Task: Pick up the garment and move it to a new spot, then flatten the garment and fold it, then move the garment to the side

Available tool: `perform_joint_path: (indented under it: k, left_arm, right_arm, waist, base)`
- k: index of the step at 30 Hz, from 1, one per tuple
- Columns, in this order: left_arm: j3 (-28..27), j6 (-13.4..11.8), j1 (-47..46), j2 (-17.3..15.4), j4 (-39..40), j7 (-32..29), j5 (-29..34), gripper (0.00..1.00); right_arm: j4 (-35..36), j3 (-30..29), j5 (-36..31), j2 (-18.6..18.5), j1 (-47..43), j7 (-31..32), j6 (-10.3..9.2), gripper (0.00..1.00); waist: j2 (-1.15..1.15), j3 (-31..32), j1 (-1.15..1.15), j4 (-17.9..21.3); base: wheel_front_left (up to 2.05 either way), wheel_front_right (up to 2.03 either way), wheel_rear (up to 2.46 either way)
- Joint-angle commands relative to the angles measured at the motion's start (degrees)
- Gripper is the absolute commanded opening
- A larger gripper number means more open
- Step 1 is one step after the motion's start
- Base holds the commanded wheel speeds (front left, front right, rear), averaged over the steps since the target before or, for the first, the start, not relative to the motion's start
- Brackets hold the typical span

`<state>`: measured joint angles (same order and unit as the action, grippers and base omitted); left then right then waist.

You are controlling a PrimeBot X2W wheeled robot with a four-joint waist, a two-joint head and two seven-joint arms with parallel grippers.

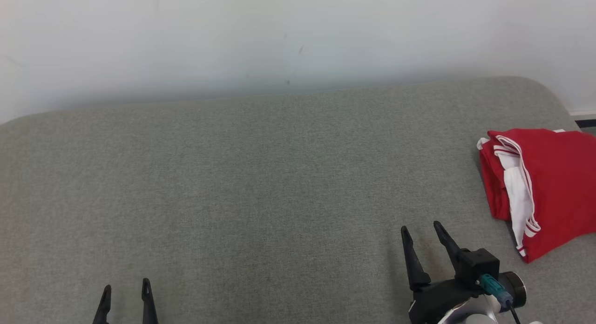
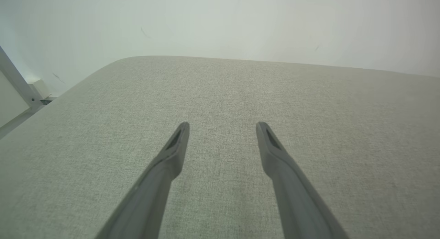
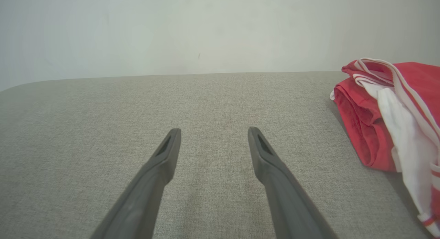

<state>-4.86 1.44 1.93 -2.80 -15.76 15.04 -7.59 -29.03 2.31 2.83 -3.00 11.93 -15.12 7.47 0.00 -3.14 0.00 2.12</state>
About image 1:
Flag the red shorts with white stripe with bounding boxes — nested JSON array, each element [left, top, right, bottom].
[[476, 128, 567, 222]]

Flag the black cable teal plug right arm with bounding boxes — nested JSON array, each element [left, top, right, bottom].
[[479, 274, 523, 324]]

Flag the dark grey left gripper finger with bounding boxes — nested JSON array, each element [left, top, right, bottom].
[[92, 284, 113, 324], [141, 278, 159, 324]]

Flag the red basketball jersey white sleeves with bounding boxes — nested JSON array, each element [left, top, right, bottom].
[[487, 128, 596, 264]]

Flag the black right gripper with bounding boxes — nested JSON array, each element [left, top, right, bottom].
[[400, 221, 481, 324]]

